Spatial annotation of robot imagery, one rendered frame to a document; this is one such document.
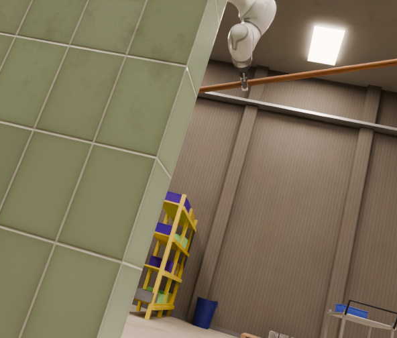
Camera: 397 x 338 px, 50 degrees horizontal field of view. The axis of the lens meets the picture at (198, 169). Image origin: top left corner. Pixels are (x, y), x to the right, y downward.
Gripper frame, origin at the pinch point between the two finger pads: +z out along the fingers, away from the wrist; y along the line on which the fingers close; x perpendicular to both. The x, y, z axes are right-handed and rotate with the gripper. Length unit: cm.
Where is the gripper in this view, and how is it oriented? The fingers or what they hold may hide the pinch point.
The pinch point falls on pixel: (244, 83)
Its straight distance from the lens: 215.4
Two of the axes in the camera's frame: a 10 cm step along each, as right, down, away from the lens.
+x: 9.9, -1.2, -1.1
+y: 0.7, 9.4, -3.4
